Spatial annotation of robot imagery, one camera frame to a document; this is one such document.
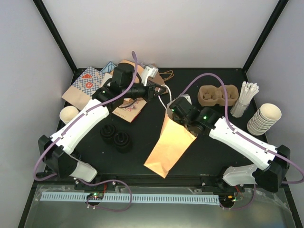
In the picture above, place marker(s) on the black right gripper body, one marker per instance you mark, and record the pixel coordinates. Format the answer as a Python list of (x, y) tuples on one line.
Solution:
[(175, 118)]

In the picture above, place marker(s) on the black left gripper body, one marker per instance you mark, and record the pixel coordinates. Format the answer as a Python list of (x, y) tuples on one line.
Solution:
[(147, 96)]

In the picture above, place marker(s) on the orange kraft paper bag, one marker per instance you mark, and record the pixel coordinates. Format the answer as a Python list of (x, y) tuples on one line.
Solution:
[(174, 140)]

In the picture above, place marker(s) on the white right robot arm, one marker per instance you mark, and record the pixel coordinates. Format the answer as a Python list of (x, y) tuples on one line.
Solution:
[(269, 165)]

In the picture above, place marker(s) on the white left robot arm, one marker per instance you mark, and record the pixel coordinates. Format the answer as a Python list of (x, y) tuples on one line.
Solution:
[(124, 83)]

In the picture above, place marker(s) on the dark brown paper bag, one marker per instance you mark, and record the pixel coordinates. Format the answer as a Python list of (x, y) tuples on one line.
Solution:
[(162, 77)]

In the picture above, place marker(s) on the cream cakes printed paper bag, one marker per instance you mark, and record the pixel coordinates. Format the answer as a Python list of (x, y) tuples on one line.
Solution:
[(130, 109)]

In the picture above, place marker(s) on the folded orange paper bag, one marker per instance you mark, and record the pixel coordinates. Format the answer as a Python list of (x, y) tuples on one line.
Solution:
[(127, 62)]

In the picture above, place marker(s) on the cardboard cup carrier stack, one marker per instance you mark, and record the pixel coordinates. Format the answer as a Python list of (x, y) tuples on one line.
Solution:
[(209, 95)]

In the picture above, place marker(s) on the light blue paper bag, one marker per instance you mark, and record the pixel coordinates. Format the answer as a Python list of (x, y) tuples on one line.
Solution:
[(108, 68)]

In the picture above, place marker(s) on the blue checkered paper bag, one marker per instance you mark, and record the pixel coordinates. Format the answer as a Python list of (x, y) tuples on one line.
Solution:
[(81, 91)]

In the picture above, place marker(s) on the cup of white straws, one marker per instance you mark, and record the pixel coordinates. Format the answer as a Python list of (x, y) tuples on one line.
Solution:
[(248, 91)]

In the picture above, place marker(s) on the left stack of paper cups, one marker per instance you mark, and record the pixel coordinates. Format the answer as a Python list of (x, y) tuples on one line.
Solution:
[(68, 113)]

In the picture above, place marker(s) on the stack of paper cups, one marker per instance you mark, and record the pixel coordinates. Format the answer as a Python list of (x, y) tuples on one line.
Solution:
[(68, 113), (264, 118)]

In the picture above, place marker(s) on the right stack of paper cups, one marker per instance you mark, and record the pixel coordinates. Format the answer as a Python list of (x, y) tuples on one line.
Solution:
[(264, 118)]

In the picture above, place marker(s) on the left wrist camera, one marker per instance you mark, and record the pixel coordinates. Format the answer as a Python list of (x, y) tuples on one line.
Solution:
[(149, 71)]

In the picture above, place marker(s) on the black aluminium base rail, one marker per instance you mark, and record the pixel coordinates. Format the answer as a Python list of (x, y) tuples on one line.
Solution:
[(207, 183)]

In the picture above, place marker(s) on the white slotted cable duct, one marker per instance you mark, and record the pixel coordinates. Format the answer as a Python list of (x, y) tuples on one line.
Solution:
[(133, 198)]

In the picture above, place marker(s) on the left black frame post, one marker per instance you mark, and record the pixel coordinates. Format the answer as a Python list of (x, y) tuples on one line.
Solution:
[(55, 33)]

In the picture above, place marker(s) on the black frame post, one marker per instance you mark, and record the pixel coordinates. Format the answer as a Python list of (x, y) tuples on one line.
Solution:
[(55, 33), (280, 6)]

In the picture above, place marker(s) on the right black frame post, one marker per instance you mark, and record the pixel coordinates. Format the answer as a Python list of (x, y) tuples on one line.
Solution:
[(280, 6)]

